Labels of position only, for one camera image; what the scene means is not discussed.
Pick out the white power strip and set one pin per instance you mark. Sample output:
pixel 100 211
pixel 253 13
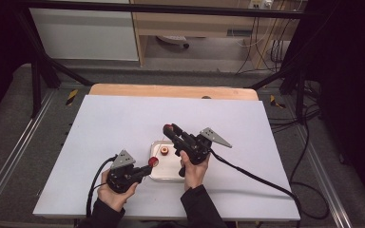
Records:
pixel 259 3

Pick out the yellow black hazard tape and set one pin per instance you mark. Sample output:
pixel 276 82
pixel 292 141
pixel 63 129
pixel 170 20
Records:
pixel 276 102
pixel 72 97

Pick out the white cabinet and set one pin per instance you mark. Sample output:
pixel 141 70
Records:
pixel 82 34

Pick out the white table board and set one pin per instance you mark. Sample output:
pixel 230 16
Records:
pixel 107 126

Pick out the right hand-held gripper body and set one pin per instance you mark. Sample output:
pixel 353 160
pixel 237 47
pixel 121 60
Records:
pixel 196 148

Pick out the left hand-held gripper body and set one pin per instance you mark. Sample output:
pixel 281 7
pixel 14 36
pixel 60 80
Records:
pixel 122 177

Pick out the clear square plastic tray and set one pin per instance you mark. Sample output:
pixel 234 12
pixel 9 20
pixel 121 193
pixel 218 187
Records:
pixel 168 166

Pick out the wooden table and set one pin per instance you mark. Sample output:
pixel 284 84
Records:
pixel 171 91

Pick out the thin wooden skewer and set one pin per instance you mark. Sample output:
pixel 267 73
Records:
pixel 160 151

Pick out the office chair base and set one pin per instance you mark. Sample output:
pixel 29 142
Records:
pixel 172 39

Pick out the aluminium floor rail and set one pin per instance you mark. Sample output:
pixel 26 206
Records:
pixel 15 148
pixel 326 177

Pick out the person's left hand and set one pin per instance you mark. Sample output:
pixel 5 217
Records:
pixel 114 199

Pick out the wooden desk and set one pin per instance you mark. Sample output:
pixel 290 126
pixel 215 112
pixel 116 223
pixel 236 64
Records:
pixel 187 23

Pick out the black metal frame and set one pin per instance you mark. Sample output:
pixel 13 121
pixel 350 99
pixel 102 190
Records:
pixel 171 9

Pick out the person's right hand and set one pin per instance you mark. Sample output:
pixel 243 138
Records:
pixel 195 174

